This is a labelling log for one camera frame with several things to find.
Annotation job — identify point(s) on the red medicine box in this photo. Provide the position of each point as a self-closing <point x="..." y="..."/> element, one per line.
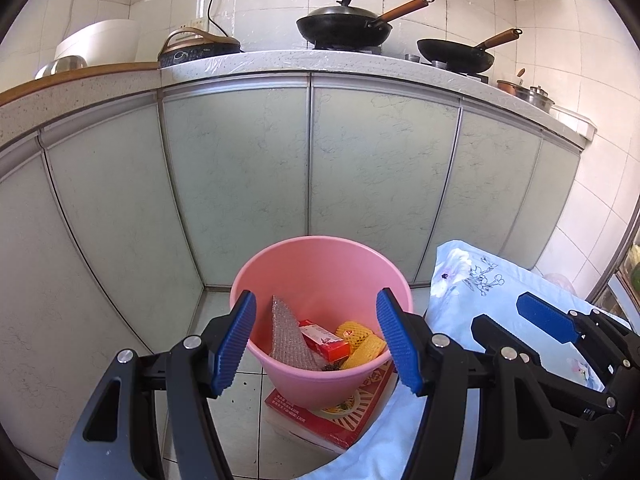
<point x="325" y="342"/>

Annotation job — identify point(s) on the dark speckled electric pot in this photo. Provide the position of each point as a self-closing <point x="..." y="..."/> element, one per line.
<point x="200" y="52"/>

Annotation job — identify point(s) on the pink plastic bucket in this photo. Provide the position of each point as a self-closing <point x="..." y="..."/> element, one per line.
<point x="320" y="270"/>

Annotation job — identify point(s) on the white rectangular container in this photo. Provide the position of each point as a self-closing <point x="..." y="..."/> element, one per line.
<point x="575" y="122"/>

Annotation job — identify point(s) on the copper pot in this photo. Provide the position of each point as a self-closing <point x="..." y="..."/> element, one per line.
<point x="507" y="86"/>

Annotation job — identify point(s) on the steel pot with lid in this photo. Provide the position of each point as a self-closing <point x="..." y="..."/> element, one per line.
<point x="535" y="100"/>

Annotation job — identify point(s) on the yellow foam fruit net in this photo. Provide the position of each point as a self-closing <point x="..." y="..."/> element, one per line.
<point x="370" y="352"/>
<point x="352" y="332"/>

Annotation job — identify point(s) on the pink plastic bag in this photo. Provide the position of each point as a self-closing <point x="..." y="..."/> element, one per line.
<point x="557" y="282"/>

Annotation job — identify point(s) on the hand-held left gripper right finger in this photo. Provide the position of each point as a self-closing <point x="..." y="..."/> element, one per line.
<point x="400" y="345"/>

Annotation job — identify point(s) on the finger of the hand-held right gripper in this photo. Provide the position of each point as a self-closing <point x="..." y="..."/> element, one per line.
<point x="547" y="317"/>
<point x="487" y="332"/>

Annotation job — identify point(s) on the steel bowl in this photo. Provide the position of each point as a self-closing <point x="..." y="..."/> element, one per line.
<point x="60" y="67"/>

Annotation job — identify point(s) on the white rice cooker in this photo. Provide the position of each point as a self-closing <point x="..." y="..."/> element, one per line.
<point x="100" y="40"/>

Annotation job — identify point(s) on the steel wool scrubber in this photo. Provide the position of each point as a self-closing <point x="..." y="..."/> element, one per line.
<point x="332" y="367"/>

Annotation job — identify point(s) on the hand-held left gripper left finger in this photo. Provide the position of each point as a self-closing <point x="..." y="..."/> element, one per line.
<point x="235" y="345"/>

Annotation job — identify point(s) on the red flat printed carton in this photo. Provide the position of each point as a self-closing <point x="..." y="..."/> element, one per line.
<point x="340" y="420"/>

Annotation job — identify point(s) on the black wok lid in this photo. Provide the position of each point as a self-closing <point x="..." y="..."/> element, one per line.
<point x="345" y="12"/>

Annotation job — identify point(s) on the light blue floral cloth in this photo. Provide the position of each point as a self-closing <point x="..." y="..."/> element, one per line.
<point x="410" y="435"/>

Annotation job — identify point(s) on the steel shelf rack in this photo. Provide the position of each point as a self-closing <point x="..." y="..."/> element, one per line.
<point x="607" y="277"/>

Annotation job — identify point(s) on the silver glitter dish cloth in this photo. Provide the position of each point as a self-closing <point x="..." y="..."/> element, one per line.
<point x="290" y="335"/>

